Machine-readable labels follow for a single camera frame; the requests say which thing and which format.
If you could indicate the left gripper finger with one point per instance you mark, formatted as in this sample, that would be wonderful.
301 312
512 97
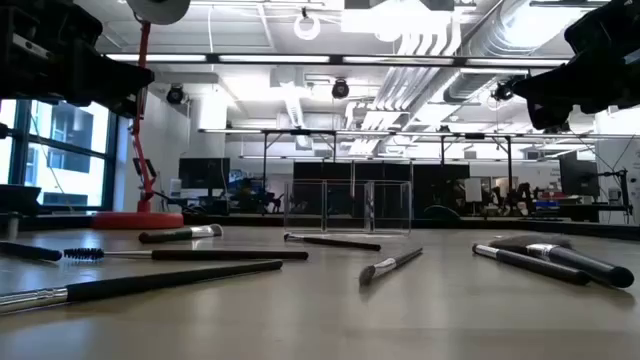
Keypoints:
125 77
125 105

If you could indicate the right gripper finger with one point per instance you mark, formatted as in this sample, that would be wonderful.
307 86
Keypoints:
550 82
550 116

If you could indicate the thick short black makeup brush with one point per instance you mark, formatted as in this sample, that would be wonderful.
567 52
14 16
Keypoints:
165 236

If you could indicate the black makeup brush silver ferrule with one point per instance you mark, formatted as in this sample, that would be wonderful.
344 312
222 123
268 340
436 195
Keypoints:
385 267
535 265

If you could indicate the large fluffy powder brush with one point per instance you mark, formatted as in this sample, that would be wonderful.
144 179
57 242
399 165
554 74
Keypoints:
590 265

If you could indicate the pen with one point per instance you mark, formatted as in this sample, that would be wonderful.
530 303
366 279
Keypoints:
150 282
30 251

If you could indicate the black spoolie mascara wand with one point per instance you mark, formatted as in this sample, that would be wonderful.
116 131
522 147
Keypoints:
225 255

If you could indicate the thin black eyeliner brush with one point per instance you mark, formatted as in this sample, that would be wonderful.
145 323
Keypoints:
340 243

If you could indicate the black computer monitor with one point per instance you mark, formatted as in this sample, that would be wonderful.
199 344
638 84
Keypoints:
579 175
204 172

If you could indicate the large black-framed window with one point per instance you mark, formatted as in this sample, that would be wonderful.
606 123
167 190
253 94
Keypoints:
70 165

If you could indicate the black equipment stand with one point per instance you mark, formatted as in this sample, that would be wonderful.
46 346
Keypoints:
623 192

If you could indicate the red desk lamp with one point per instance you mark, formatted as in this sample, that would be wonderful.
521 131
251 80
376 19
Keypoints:
137 221

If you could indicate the black partition panels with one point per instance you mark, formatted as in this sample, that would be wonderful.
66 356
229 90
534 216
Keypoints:
430 190

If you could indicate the long ceiling light bar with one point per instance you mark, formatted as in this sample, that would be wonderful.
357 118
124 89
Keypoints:
275 59

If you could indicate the clear acrylic organizer box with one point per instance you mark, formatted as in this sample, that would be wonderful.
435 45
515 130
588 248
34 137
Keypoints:
369 205

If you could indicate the black ceiling camera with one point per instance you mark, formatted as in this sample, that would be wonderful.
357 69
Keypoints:
340 89
175 95
502 91

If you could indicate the black gantry frame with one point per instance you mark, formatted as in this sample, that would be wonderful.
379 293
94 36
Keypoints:
509 170
265 160

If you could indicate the silver ventilation duct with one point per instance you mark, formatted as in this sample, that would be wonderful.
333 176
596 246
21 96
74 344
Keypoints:
475 80

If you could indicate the black aluminium table frame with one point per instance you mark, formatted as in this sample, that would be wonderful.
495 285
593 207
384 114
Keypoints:
60 222

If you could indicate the black platform on post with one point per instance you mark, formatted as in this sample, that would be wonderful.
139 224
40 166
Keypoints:
17 197

